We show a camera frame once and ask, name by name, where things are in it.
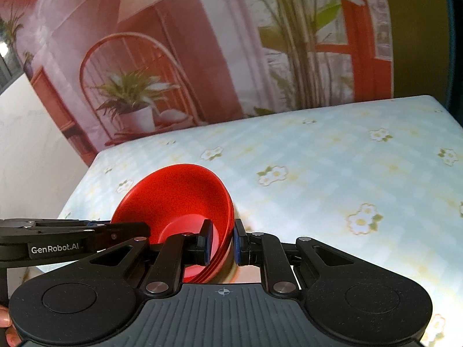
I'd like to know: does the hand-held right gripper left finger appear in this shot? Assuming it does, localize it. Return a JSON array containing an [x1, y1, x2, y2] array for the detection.
[[90, 219, 215, 297]]

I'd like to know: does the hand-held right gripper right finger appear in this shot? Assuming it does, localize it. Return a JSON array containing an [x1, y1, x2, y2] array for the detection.
[[233, 219, 357, 296]]

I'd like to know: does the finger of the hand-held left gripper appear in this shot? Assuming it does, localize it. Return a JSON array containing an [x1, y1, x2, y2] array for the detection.
[[90, 222, 151, 252], [36, 220, 110, 228]]

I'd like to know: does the person's left hand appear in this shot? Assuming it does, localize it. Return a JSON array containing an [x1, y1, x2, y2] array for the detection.
[[0, 304, 21, 347]]

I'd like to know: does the window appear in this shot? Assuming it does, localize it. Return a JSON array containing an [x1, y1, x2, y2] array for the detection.
[[0, 18, 27, 93]]

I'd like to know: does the printed backdrop cloth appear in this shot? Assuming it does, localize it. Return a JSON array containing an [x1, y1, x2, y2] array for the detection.
[[0, 0, 395, 169]]

